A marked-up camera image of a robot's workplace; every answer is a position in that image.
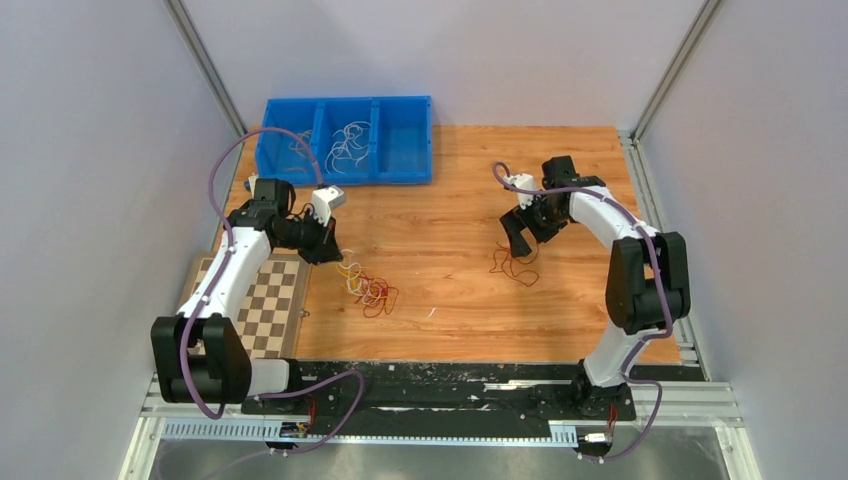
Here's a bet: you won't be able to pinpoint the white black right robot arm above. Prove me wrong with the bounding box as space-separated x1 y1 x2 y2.
492 156 691 418

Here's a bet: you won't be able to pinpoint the red yellow white cables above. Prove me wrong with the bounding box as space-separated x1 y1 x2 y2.
334 250 401 320

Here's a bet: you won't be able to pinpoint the blue three-compartment bin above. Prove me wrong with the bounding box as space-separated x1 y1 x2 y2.
255 96 433 186

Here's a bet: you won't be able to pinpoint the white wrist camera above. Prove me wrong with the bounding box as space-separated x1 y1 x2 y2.
503 173 538 210
310 185 346 226

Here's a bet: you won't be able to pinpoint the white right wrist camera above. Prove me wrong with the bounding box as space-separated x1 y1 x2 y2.
503 173 538 210

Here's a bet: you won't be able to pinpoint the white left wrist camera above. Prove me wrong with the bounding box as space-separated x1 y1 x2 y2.
310 185 346 226

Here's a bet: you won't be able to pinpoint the wooden chessboard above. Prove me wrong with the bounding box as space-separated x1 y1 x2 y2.
156 251 313 376

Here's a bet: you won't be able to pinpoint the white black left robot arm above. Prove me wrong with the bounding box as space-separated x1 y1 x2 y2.
151 178 346 414

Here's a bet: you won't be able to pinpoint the yellow cable in bin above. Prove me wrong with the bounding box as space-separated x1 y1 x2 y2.
288 129 316 175

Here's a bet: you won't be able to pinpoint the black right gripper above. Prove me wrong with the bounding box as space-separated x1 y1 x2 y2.
500 191 567 259

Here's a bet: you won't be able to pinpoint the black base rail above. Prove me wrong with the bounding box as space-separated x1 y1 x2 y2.
241 360 637 438

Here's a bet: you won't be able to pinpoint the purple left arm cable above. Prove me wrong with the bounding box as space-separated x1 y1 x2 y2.
158 127 367 480

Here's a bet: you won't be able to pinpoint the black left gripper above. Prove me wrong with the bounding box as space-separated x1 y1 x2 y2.
277 209 344 267

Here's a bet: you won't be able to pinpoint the white cables in bin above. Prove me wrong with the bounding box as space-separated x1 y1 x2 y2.
323 120 374 176

